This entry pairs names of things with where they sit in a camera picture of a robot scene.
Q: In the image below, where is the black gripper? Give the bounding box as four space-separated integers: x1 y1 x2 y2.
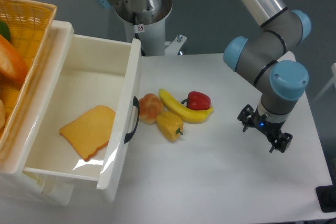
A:
237 104 293 153

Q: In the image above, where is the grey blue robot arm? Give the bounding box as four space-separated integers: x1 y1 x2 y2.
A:
95 0 311 152

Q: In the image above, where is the white drawer cabinet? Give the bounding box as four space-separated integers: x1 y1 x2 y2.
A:
1 20 74 202

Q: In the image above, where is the red bell pepper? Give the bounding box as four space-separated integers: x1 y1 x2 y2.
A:
181 91 211 111

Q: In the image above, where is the yellow banana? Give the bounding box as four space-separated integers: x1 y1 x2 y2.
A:
158 89 214 124

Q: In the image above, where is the black device at edge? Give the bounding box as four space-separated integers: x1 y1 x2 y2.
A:
316 185 335 213

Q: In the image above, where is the yellow bell pepper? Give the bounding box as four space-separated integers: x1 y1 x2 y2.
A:
156 111 184 142

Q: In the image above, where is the orange bread roll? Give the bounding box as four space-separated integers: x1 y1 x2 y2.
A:
139 93 164 125

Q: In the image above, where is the orange toast slice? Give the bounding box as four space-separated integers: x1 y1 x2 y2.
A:
59 105 115 162

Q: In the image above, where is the yellow wicker basket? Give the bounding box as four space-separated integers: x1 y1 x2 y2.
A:
1 0 57 160

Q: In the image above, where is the green toy vegetable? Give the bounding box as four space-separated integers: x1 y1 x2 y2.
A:
0 20 11 42

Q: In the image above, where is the white frame at right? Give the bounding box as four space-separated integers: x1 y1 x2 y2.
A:
312 63 336 104

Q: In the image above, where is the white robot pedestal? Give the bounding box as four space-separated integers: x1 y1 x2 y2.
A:
123 20 187 56

